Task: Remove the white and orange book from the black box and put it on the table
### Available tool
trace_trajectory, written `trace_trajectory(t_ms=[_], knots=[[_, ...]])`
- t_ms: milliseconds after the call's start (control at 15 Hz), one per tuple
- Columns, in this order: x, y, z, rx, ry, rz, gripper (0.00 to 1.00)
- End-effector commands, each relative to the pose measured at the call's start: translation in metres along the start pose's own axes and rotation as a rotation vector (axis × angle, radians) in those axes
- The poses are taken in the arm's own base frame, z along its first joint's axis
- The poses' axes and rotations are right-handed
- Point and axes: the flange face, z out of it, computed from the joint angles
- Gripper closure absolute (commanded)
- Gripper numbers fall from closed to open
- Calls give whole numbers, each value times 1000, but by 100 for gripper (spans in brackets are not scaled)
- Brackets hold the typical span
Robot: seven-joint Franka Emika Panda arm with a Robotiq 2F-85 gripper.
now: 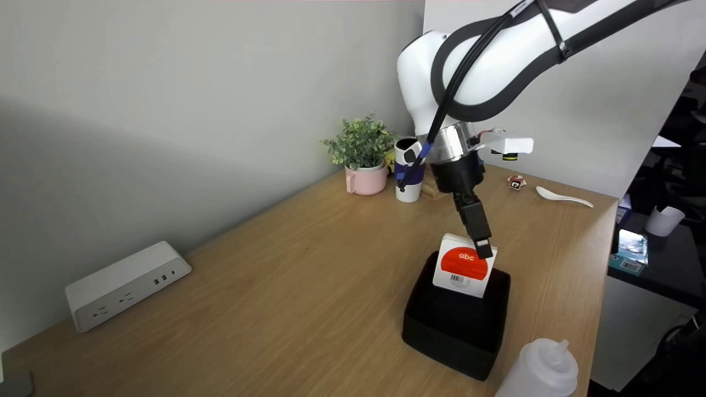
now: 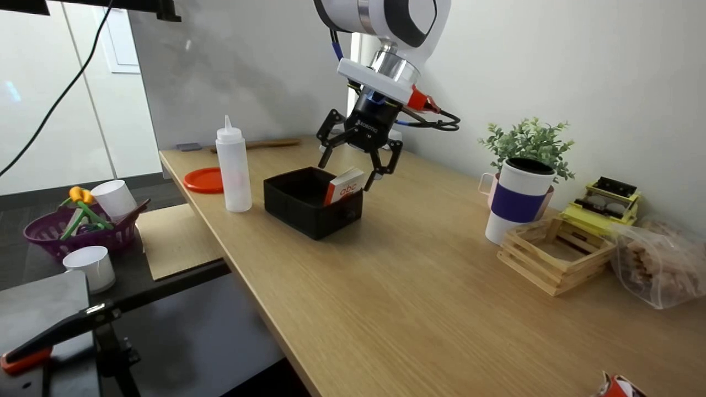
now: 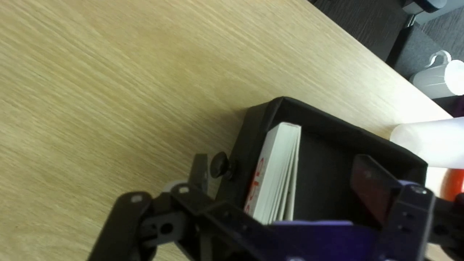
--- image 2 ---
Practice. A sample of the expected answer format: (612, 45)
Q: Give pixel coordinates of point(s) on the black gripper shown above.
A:
(371, 123)

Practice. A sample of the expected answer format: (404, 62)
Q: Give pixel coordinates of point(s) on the red snack box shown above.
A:
(346, 185)

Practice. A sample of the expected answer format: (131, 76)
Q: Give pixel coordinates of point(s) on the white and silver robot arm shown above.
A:
(399, 19)

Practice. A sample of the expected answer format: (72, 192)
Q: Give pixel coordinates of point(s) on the black fabric box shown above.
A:
(305, 209)

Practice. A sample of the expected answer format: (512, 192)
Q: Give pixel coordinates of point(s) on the thin wooden stick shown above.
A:
(273, 141)

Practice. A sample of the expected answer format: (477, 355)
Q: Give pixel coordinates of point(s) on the white plastic squeeze bottle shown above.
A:
(234, 173)

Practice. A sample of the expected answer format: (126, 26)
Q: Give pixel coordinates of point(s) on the orange round plate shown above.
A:
(201, 182)

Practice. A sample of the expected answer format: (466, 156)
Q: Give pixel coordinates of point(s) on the small green plant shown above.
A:
(527, 141)

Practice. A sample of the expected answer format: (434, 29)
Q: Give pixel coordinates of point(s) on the white cup with blue sleeve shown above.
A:
(519, 201)

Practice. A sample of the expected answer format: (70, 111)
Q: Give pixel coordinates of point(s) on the brown cardboard sheet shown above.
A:
(178, 242)

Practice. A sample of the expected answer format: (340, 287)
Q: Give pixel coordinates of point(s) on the small wooden crate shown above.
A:
(552, 267)

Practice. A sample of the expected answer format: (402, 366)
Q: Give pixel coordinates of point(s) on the black side table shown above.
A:
(199, 331)

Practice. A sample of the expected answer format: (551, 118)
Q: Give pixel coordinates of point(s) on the yellow and black toy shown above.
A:
(600, 209)

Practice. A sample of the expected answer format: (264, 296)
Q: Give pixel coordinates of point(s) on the black overhead fixture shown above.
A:
(152, 6)

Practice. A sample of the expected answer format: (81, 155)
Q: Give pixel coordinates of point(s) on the tall white paper cup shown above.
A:
(114, 199)

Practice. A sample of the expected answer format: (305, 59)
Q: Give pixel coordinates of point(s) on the purple plastic bowl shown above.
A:
(95, 238)

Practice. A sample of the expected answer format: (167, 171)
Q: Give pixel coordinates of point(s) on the yellow and green toy vegetable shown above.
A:
(81, 209)

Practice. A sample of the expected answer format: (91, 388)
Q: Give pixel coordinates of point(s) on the short white cup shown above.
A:
(89, 267)

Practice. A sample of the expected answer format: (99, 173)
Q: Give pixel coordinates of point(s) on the white cabinet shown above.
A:
(46, 73)

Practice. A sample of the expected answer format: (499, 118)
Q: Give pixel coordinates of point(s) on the clear plastic snack bag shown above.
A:
(664, 267)

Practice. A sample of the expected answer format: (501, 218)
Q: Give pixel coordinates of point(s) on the red snack packet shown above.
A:
(621, 386)

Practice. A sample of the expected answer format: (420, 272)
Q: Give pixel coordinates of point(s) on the grey flat board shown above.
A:
(40, 310)

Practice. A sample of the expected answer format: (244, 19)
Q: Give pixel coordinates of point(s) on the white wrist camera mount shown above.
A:
(371, 79)

